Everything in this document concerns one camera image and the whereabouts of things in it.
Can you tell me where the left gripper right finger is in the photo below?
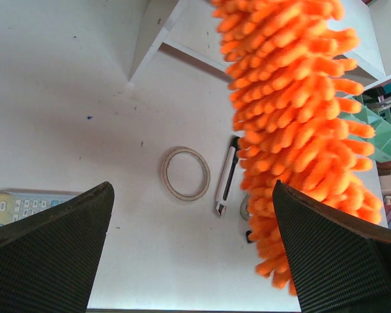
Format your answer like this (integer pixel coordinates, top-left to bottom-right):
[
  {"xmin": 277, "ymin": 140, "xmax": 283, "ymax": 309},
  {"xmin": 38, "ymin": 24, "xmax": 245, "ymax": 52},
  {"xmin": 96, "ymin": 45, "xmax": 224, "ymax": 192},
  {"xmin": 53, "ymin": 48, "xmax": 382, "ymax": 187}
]
[{"xmin": 272, "ymin": 181, "xmax": 391, "ymax": 312}]

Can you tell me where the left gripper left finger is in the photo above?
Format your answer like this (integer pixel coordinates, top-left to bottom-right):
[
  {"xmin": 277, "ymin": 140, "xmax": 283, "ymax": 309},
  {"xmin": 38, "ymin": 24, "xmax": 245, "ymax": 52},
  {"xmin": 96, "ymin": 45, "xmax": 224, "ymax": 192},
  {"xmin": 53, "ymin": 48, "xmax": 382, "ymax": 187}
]
[{"xmin": 0, "ymin": 182, "xmax": 114, "ymax": 312}]

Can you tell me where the white black utility knife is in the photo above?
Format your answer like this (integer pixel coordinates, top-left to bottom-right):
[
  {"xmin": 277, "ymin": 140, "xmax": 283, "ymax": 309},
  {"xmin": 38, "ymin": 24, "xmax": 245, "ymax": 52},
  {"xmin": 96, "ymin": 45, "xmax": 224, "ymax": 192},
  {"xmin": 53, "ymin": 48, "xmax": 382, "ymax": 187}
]
[{"xmin": 215, "ymin": 136, "xmax": 240, "ymax": 216}]

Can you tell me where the orange microfiber duster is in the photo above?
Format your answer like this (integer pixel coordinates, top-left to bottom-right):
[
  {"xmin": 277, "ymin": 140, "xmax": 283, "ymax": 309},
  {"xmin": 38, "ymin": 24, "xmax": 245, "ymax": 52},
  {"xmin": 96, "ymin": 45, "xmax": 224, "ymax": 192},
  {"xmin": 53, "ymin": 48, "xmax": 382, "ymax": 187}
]
[{"xmin": 213, "ymin": 0, "xmax": 383, "ymax": 295}]

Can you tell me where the white wooden bookshelf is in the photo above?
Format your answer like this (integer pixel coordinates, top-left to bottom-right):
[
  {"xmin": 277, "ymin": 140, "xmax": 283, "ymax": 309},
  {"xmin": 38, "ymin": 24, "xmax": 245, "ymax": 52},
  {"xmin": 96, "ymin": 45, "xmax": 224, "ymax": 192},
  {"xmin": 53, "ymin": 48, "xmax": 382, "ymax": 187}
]
[{"xmin": 129, "ymin": 1, "xmax": 391, "ymax": 88}]

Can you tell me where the yellow blue calculator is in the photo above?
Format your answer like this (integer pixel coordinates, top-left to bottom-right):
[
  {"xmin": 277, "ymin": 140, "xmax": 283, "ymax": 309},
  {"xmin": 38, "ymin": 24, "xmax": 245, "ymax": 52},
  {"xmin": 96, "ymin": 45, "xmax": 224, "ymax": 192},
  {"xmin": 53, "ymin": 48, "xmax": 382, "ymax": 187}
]
[{"xmin": 0, "ymin": 189, "xmax": 79, "ymax": 227}]

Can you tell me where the green desk organizer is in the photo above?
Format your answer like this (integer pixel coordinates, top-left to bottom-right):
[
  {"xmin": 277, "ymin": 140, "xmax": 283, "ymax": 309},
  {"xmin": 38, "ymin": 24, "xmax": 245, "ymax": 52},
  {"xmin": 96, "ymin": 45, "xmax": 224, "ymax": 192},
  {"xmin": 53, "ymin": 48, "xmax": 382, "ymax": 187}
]
[{"xmin": 345, "ymin": 82, "xmax": 391, "ymax": 163}]

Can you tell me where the masking tape roll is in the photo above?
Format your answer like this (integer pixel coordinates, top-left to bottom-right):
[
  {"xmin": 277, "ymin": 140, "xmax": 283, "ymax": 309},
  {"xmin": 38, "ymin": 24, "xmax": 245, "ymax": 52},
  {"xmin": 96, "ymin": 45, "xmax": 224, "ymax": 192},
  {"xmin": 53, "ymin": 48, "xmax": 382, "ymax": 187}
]
[{"xmin": 160, "ymin": 146, "xmax": 210, "ymax": 202}]

